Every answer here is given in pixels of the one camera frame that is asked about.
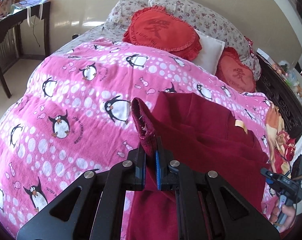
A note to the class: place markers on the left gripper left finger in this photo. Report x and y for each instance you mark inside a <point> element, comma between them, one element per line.
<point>92,207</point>

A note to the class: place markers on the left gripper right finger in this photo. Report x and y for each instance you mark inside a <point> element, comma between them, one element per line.
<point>207,206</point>

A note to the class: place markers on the dark red sweater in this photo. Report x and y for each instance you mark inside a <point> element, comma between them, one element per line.
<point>202,135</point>

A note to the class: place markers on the person's right hand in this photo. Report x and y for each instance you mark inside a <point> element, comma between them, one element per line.
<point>288,211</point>

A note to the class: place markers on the pink penguin blanket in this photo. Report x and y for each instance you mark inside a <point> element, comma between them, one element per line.
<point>75,115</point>

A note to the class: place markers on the dark wooden headboard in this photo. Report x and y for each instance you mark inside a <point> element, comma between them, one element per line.
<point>277,91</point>

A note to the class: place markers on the right red heart pillow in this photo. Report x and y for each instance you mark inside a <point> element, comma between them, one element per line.
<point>234,73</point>

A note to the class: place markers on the red heart pillow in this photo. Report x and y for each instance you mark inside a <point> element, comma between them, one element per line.
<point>155,27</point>
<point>234,73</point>

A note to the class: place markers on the white square pillow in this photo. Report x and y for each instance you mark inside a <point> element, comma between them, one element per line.
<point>210,53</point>

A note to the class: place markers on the floral bed pillow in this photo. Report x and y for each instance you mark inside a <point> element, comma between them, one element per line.
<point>214,25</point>

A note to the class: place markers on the left red heart pillow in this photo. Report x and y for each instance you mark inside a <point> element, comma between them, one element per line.
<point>155,27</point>

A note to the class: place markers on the dark wooden desk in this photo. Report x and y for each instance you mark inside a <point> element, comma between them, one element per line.
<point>13,22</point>

